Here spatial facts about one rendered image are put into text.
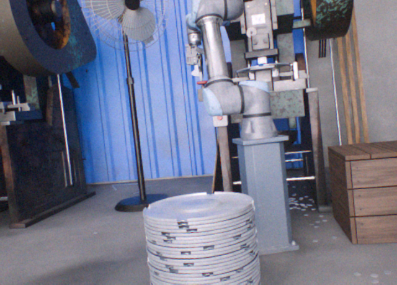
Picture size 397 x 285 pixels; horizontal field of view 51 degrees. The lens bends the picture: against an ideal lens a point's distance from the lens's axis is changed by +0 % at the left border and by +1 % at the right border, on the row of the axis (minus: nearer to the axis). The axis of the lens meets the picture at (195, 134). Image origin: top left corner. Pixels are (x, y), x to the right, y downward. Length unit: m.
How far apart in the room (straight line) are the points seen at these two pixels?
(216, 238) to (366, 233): 0.91
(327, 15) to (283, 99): 0.48
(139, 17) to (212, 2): 1.03
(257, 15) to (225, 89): 0.90
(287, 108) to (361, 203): 0.73
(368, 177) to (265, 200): 0.40
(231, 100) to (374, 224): 0.73
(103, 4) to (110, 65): 1.28
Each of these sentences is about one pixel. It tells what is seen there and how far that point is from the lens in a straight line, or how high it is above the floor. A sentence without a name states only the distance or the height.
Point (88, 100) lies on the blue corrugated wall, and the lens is 3.96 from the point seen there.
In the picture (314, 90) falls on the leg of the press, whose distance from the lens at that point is 2.21.
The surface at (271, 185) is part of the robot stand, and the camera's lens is 1.64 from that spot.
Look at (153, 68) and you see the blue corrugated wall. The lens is 3.75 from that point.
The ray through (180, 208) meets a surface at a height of 0.34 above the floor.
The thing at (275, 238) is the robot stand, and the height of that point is 0.05.
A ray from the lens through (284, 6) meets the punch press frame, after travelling 2.40.
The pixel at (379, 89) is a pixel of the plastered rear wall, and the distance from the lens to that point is 3.73.
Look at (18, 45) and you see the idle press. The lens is 2.63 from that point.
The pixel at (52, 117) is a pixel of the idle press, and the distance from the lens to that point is 3.10.
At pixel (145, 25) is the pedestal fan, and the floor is 1.17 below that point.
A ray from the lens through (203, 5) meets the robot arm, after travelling 1.78.
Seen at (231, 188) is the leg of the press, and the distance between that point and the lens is 2.23.
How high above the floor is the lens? 0.58
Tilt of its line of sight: 3 degrees down
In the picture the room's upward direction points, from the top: 6 degrees counter-clockwise
